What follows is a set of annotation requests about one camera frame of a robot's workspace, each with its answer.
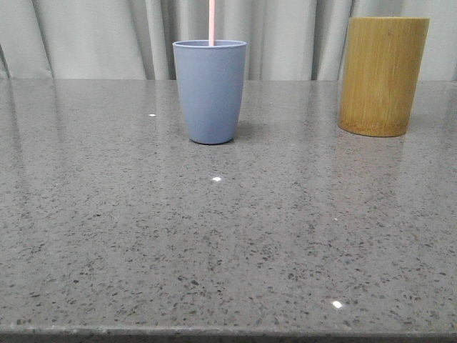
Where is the blue plastic cup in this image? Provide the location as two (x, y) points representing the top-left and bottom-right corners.
(173, 40), (247, 145)

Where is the bamboo cylindrical holder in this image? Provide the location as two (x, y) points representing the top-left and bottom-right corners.
(338, 16), (429, 137)

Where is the grey-white curtain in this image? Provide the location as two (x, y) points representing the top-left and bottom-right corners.
(1, 1), (456, 81)

